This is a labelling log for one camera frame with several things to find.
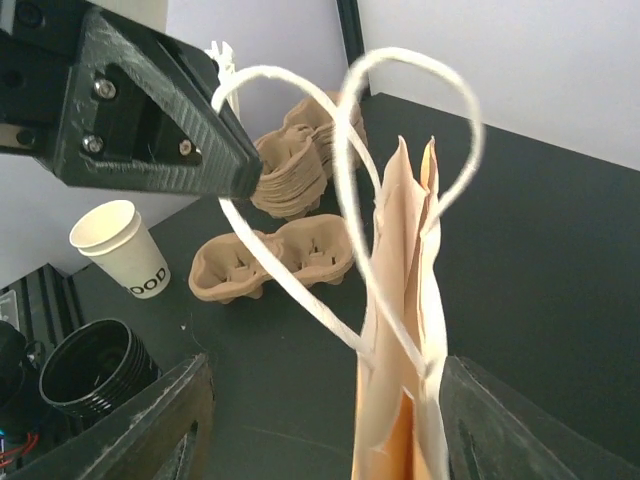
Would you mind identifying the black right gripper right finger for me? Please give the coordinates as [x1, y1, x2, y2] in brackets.
[440, 356, 639, 480]

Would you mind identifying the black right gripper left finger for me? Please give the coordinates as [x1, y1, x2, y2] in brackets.
[8, 354, 215, 479]

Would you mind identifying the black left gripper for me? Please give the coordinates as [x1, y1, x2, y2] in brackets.
[1, 1, 262, 199]

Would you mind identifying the brown paper takeout bag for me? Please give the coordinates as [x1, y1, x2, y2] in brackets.
[211, 47, 485, 479]

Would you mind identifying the white paper coffee cup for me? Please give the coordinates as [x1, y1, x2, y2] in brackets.
[69, 200, 171, 299]

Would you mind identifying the stack of black cup lids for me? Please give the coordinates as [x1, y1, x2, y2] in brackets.
[39, 319, 162, 422]

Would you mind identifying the cup of white wrapped stirrers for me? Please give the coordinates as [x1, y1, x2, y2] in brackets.
[205, 40, 241, 121]

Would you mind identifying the stack of pulp cup carriers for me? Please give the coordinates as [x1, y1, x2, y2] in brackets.
[248, 90, 370, 221]

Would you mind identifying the brown pulp cup carrier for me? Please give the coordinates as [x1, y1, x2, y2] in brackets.
[188, 214, 354, 304]

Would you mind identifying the black left frame post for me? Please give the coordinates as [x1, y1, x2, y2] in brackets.
[336, 0, 365, 66]

